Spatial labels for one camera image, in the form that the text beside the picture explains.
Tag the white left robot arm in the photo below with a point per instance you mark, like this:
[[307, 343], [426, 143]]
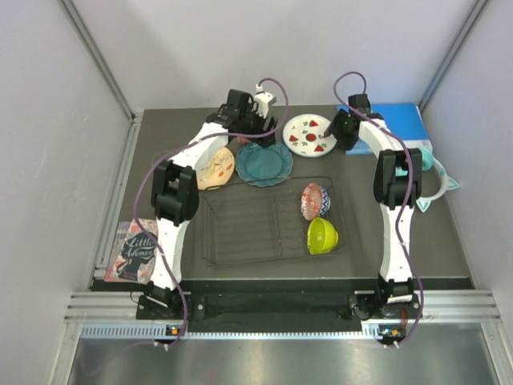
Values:
[[174, 187]]

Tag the lime green bowl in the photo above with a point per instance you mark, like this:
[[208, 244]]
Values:
[[322, 237]]

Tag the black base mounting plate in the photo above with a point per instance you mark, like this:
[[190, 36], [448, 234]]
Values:
[[242, 308]]

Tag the black wire dish rack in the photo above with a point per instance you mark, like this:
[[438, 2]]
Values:
[[242, 224]]

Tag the red blue patterned bowl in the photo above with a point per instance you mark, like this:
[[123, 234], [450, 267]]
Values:
[[315, 201]]

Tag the pink mug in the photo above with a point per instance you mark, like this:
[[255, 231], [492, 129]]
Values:
[[243, 140]]

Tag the Little Women book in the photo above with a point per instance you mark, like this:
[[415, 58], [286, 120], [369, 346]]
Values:
[[133, 255]]

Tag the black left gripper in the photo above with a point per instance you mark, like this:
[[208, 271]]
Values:
[[271, 124]]

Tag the blue clip file folder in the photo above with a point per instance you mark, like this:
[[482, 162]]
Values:
[[405, 121]]

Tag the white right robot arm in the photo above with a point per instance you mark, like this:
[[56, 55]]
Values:
[[397, 186]]

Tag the teal scalloped plate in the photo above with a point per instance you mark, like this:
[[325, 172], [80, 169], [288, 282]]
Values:
[[264, 167]]

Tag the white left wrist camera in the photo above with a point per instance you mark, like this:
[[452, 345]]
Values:
[[264, 100]]

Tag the white watermelon plate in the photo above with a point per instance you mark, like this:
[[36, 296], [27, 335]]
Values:
[[304, 136]]

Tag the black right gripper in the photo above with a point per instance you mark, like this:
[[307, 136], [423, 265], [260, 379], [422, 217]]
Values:
[[345, 143]]

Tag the beige floral plate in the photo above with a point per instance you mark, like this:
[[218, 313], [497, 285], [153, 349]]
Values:
[[217, 171]]

